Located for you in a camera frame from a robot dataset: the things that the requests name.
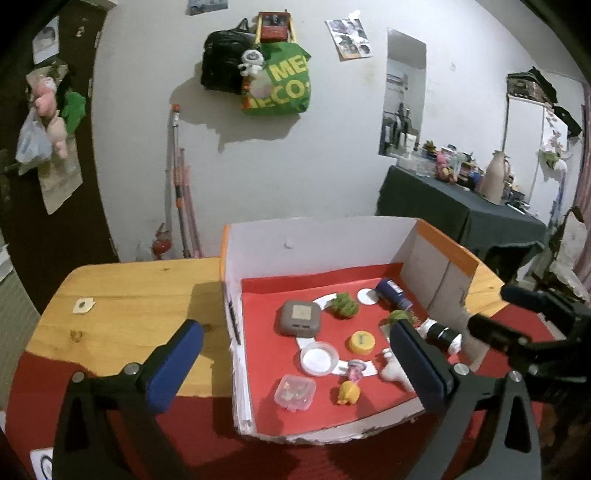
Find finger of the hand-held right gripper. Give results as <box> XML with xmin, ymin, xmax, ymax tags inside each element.
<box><xmin>467</xmin><ymin>313</ymin><xmax>561</xmax><ymax>371</ymax></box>
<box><xmin>501</xmin><ymin>282</ymin><xmax>581</xmax><ymax>320</ymax></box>

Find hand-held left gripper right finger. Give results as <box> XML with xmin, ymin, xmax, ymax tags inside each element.
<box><xmin>390</xmin><ymin>318</ymin><xmax>541</xmax><ymax>480</ymax></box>

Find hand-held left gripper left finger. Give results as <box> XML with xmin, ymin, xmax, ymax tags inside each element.
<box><xmin>51</xmin><ymin>318</ymin><xmax>205</xmax><ymax>480</ymax></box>

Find white plush toy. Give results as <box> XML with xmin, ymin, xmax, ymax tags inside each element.
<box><xmin>379</xmin><ymin>348</ymin><xmax>416</xmax><ymax>393</ymax></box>

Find black and white cylinder toy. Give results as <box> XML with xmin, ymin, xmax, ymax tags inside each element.
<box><xmin>418</xmin><ymin>318</ymin><xmax>462</xmax><ymax>354</ymax></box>

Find small yellow round tin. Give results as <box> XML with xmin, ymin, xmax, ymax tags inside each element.
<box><xmin>348</xmin><ymin>330</ymin><xmax>376</xmax><ymax>355</ymax></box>

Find dark blue bottle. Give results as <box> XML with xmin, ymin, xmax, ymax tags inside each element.
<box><xmin>375</xmin><ymin>278</ymin><xmax>414</xmax><ymax>312</ymax></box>

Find yellow toy figure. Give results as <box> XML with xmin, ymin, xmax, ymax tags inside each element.
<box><xmin>336</xmin><ymin>382</ymin><xmax>361</xmax><ymax>407</ymax></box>

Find clear round plastic container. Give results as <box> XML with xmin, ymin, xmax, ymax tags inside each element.
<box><xmin>300</xmin><ymin>342</ymin><xmax>340</xmax><ymax>377</ymax></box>

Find small clear plastic box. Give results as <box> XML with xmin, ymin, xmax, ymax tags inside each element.
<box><xmin>274</xmin><ymin>375</ymin><xmax>317</xmax><ymax>412</ymax></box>

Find grey rounded case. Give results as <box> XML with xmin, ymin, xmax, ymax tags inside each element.
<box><xmin>276</xmin><ymin>300</ymin><xmax>322</xmax><ymax>337</ymax></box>

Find orange cardboard box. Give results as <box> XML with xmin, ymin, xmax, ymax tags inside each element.
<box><xmin>221</xmin><ymin>216</ymin><xmax>481</xmax><ymax>445</ymax></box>

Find white lace cloth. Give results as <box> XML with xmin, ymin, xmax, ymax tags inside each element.
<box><xmin>551</xmin><ymin>217</ymin><xmax>591</xmax><ymax>301</ymax></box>

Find red knitted mat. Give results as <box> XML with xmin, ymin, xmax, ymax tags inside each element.
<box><xmin>9</xmin><ymin>300</ymin><xmax>591</xmax><ymax>480</ymax></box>

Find beige jug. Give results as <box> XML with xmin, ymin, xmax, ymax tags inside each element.
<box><xmin>480</xmin><ymin>150</ymin><xmax>512</xmax><ymax>205</ymax></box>

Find side table with green cloth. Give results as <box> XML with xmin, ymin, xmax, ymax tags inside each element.
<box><xmin>376</xmin><ymin>165</ymin><xmax>548</xmax><ymax>282</ymax></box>

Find white green hanging decoration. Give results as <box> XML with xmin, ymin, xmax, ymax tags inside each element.
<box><xmin>538</xmin><ymin>131</ymin><xmax>573</xmax><ymax>169</ymax></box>

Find pink sticks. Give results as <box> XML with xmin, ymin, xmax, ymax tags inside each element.
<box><xmin>178</xmin><ymin>148</ymin><xmax>204</xmax><ymax>258</ymax></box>

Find white fridge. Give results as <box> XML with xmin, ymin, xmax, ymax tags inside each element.
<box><xmin>503</xmin><ymin>88</ymin><xmax>583</xmax><ymax>227</ymax></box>

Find white charger device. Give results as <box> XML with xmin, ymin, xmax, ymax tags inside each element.
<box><xmin>30</xmin><ymin>447</ymin><xmax>56</xmax><ymax>480</ymax></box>

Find cluster of small table items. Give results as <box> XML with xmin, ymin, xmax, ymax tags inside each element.
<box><xmin>394</xmin><ymin>141</ymin><xmax>532</xmax><ymax>213</ymax></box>

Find dark wooden door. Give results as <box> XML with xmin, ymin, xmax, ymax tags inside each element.
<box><xmin>0</xmin><ymin>0</ymin><xmax>116</xmax><ymax>315</ymax></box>

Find mop pole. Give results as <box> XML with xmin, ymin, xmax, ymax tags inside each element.
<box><xmin>172</xmin><ymin>105</ymin><xmax>192</xmax><ymax>259</ymax></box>

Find camouflage bag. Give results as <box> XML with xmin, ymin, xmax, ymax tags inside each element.
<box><xmin>507</xmin><ymin>67</ymin><xmax>559</xmax><ymax>104</ymax></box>

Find pink plush toy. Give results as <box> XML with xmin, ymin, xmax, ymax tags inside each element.
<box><xmin>28</xmin><ymin>76</ymin><xmax>58</xmax><ymax>116</ymax></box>
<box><xmin>46</xmin><ymin>115</ymin><xmax>70</xmax><ymax>160</ymax></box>

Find clear plastic bag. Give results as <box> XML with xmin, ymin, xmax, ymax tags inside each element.
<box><xmin>16</xmin><ymin>113</ymin><xmax>54</xmax><ymax>164</ymax></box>

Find green hanging plush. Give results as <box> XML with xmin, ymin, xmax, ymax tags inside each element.
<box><xmin>62</xmin><ymin>90</ymin><xmax>88</xmax><ymax>132</ymax></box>

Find green tote bag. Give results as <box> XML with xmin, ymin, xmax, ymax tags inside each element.
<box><xmin>240</xmin><ymin>41</ymin><xmax>312</xmax><ymax>116</ymax></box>

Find black backpack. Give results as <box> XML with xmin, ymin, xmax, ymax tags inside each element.
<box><xmin>201</xmin><ymin>18</ymin><xmax>257</xmax><ymax>95</ymax></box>

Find photo sheet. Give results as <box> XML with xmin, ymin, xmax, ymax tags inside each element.
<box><xmin>325</xmin><ymin>18</ymin><xmax>374</xmax><ymax>61</ymax></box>

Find white paper sheet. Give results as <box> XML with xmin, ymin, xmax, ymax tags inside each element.
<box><xmin>32</xmin><ymin>16</ymin><xmax>61</xmax><ymax>63</ymax></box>

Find wall mirror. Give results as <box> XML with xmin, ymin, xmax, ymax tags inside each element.
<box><xmin>379</xmin><ymin>28</ymin><xmax>427</xmax><ymax>160</ymax></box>

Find white plush keychain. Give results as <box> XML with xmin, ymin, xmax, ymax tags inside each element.
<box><xmin>238</xmin><ymin>48</ymin><xmax>265</xmax><ymax>77</ymax></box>

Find red wall box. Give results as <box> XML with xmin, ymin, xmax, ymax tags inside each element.
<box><xmin>256</xmin><ymin>11</ymin><xmax>296</xmax><ymax>44</ymax></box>

